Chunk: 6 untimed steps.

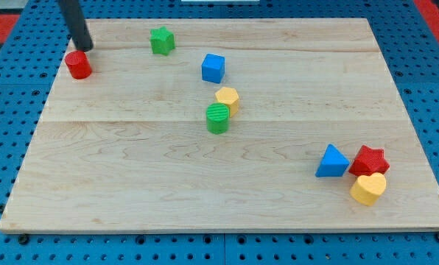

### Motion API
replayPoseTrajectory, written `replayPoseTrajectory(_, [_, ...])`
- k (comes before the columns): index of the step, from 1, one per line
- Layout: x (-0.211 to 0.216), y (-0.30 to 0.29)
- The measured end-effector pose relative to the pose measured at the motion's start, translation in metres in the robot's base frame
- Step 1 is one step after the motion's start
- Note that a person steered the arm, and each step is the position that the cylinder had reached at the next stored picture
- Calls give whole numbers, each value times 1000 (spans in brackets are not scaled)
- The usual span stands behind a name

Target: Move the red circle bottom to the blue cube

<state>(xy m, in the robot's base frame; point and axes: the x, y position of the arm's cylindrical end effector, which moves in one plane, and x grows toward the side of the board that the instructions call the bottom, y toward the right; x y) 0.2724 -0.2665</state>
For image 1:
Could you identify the blue triangle block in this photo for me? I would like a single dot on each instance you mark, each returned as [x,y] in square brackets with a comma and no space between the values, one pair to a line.
[333,163]

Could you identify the yellow heart block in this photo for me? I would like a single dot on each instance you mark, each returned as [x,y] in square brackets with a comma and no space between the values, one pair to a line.
[367,189]

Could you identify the red cylinder block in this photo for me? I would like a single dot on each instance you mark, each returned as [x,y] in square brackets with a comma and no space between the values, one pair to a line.
[78,64]

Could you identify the blue cube block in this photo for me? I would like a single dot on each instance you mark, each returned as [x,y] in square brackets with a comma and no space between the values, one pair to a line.
[213,68]

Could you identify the red star block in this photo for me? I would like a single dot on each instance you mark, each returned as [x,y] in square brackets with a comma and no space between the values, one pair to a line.
[368,161]

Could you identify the light wooden board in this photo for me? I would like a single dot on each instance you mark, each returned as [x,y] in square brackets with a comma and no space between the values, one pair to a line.
[127,150]

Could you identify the green star block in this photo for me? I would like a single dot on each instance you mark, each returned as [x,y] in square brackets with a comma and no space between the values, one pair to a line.
[162,41]

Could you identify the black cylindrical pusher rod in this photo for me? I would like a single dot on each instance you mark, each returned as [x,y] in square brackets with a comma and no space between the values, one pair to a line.
[75,21]

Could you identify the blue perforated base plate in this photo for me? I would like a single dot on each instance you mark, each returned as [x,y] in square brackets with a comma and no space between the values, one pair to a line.
[29,61]

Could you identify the green cylinder block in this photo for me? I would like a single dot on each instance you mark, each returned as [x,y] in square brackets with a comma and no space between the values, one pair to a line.
[217,118]

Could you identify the yellow hexagon block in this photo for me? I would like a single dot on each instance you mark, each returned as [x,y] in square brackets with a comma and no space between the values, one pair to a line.
[230,98]

